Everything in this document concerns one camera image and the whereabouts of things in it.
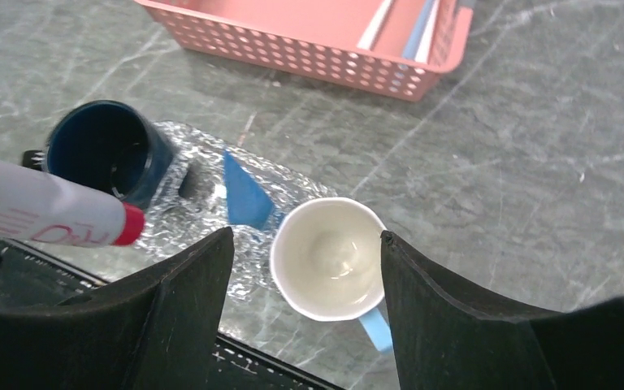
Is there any pink perforated plastic basket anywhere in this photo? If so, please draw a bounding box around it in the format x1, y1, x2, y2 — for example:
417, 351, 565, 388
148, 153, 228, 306
143, 1, 475, 102

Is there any black base frame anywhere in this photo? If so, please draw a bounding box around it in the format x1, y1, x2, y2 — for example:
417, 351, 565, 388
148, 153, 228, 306
0, 228, 332, 389

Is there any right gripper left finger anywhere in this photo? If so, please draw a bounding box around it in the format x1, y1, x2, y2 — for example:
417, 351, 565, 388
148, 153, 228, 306
0, 227, 234, 389

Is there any white pink toothbrush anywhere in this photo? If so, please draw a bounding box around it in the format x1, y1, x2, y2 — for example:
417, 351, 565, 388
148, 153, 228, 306
357, 0, 394, 50

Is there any light blue mug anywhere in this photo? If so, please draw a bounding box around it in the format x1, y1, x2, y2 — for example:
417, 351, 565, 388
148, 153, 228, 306
269, 197, 393, 353

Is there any blue toothpaste tube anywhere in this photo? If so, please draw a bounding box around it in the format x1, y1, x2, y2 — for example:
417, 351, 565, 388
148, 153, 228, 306
223, 150, 275, 230

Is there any clear textured oval tray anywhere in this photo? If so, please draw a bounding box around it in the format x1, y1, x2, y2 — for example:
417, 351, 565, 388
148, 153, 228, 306
128, 120, 340, 302

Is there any white red-capped toothpaste tube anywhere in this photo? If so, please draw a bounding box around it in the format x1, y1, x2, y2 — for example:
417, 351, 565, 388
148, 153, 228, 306
0, 160, 145, 248

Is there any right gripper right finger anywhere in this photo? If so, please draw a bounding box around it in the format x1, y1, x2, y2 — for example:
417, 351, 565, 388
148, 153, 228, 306
381, 231, 624, 389

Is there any dark blue mug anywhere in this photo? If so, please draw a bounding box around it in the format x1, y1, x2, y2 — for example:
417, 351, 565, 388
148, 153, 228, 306
21, 100, 177, 210

